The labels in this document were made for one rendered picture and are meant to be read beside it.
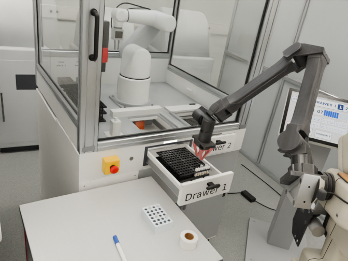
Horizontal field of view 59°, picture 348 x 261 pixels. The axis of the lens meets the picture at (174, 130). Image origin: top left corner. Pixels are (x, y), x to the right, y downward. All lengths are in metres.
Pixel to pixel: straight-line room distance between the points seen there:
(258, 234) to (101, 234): 1.57
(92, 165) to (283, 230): 1.52
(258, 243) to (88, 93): 1.74
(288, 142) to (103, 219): 0.78
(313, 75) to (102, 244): 0.98
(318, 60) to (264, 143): 2.29
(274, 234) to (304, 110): 1.50
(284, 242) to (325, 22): 1.82
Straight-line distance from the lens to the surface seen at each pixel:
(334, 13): 2.98
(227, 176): 1.44
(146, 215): 1.32
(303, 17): 3.15
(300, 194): 1.00
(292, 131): 1.07
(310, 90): 1.16
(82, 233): 1.29
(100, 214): 1.37
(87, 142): 1.38
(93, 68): 1.26
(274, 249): 2.53
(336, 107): 2.10
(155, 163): 1.49
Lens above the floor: 1.66
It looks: 25 degrees down
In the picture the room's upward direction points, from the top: 9 degrees clockwise
